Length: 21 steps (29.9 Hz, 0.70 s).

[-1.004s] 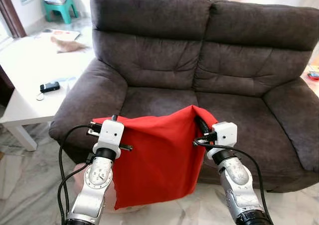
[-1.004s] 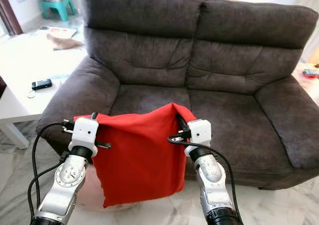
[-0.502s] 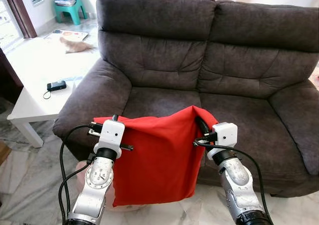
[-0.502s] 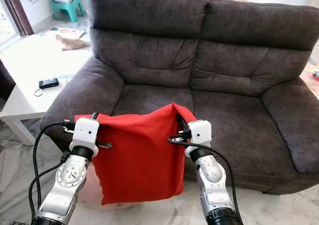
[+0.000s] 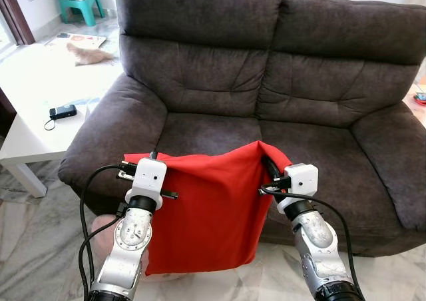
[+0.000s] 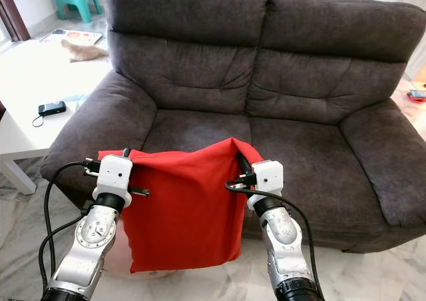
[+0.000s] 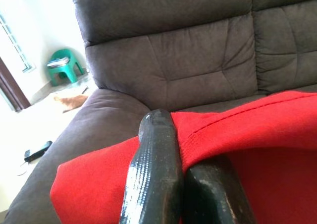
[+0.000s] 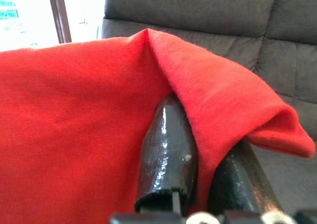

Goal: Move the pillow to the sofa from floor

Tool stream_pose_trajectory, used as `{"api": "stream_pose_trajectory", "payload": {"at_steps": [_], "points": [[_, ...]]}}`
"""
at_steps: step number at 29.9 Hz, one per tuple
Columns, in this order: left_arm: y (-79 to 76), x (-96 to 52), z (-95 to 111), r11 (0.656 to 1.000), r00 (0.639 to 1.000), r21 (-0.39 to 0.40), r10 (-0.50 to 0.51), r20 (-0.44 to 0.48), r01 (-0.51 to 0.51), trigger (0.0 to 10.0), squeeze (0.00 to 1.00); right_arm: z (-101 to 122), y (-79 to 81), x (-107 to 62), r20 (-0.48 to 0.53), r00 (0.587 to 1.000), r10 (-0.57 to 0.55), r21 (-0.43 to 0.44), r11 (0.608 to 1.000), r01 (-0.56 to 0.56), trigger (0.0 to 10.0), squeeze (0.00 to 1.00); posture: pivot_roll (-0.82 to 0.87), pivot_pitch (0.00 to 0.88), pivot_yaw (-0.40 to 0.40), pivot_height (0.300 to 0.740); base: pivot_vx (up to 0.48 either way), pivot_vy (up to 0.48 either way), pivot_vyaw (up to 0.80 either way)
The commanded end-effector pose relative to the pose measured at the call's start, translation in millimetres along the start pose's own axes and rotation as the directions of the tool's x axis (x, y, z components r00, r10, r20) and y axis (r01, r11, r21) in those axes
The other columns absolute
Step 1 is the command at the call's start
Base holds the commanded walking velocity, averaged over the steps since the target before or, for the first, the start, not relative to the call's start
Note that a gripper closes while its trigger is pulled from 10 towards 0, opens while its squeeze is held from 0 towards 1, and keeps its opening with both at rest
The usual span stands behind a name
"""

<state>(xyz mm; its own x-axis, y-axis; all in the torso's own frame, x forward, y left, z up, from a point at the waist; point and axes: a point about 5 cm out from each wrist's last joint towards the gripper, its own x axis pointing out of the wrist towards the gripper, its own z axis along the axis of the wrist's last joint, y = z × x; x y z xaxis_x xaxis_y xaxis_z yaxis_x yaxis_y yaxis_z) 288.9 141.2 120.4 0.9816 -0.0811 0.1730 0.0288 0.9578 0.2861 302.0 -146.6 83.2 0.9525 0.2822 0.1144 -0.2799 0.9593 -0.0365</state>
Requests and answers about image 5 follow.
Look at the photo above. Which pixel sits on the printed floor mat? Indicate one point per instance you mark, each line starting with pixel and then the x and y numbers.
pixel 86 39

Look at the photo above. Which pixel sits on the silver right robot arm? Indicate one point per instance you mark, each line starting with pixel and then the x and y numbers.
pixel 316 241

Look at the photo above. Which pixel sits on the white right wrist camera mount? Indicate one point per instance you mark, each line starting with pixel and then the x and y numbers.
pixel 301 178

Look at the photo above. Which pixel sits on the red floor clutter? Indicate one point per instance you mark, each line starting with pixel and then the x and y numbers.
pixel 420 98

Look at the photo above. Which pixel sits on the teal plastic stool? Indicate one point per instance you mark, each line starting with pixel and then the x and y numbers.
pixel 80 9

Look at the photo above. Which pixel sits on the dark brown fabric sofa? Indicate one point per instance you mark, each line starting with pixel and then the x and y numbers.
pixel 319 81

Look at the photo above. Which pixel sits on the white low table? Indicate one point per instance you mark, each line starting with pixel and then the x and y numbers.
pixel 33 81

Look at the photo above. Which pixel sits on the orange cat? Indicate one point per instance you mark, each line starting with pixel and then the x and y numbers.
pixel 90 54

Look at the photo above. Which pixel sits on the red pillow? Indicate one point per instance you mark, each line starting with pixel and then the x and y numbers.
pixel 213 208

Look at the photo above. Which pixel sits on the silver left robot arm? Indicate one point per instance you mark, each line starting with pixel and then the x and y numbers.
pixel 130 241

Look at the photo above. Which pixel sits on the small black device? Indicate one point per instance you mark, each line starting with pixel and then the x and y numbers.
pixel 63 112

